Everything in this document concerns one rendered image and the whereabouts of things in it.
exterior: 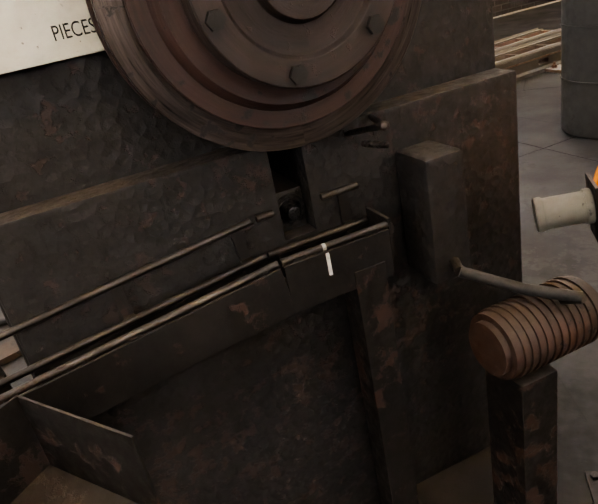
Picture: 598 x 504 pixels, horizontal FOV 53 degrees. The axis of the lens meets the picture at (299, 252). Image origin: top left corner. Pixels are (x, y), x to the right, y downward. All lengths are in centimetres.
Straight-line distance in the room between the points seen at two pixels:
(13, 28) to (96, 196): 25
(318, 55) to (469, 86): 43
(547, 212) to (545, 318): 18
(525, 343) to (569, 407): 67
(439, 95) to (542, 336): 45
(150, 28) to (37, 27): 19
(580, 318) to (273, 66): 68
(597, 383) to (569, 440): 23
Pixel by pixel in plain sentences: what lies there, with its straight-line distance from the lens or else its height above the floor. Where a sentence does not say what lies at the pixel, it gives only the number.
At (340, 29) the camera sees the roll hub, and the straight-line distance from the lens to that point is 82.
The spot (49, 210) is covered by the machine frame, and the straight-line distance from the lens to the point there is 94.
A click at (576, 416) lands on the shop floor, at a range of 169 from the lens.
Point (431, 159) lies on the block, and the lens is 101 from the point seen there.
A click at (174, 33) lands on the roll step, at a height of 107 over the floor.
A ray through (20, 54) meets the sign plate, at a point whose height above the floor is 108.
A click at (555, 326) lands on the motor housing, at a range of 110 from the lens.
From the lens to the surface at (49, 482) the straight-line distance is 85.
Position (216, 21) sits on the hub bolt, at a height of 108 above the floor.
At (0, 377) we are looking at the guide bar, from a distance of 102.
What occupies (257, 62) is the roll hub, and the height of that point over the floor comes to 102.
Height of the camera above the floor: 112
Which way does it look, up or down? 25 degrees down
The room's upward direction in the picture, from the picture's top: 12 degrees counter-clockwise
